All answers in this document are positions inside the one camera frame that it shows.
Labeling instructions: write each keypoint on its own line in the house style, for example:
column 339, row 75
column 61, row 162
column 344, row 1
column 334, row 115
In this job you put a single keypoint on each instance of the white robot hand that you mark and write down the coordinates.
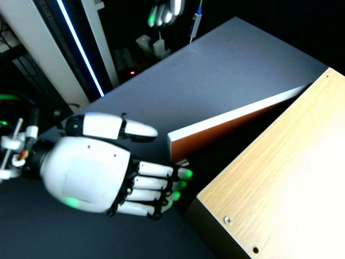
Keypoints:
column 164, row 13
column 86, row 172

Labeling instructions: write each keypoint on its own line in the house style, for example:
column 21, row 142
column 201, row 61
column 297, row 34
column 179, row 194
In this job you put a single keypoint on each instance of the white cabinet door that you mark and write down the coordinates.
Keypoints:
column 210, row 135

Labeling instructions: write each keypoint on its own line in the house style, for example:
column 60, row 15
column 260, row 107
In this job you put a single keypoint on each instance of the light wooden cabinet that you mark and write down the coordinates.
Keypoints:
column 283, row 175

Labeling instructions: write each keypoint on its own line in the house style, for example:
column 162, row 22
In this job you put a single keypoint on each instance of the white power adapter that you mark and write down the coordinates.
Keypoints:
column 159, row 46

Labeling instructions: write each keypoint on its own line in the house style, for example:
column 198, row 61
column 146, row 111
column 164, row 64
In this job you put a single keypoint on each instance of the white connector stick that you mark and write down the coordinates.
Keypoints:
column 196, row 23

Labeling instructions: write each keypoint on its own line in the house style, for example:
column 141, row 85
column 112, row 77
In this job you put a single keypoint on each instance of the small grey box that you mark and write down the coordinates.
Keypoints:
column 144, row 43

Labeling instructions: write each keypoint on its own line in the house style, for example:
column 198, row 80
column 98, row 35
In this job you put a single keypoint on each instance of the black box with red light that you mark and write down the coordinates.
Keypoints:
column 126, row 64

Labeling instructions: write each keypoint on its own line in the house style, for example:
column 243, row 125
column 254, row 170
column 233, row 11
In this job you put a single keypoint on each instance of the grey table cloth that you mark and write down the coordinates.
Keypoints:
column 188, row 75

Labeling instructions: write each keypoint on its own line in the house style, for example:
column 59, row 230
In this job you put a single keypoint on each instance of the blue light strip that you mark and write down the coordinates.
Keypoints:
column 81, row 46

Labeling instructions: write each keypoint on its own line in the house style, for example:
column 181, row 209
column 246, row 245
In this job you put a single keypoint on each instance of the white robot body column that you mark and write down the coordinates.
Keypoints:
column 35, row 35

